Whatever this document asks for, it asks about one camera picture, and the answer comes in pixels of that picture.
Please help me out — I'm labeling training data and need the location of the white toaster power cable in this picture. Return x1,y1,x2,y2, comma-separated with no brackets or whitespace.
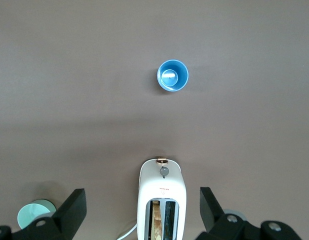
116,223,139,240

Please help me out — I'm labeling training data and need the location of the light green bowl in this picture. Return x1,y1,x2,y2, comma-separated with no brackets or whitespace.
16,198,58,230

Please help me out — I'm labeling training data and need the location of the white toaster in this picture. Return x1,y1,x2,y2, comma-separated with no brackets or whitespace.
136,156,188,240

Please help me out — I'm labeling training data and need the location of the blue plastic cup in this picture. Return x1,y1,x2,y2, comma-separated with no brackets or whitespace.
156,59,190,93

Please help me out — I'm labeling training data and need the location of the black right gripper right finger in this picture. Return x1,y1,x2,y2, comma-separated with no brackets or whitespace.
194,186,303,240

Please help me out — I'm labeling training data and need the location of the brown toast slice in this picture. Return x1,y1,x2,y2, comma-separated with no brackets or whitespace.
151,199,162,240

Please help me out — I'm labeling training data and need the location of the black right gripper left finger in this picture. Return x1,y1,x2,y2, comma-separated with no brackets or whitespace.
0,188,88,240

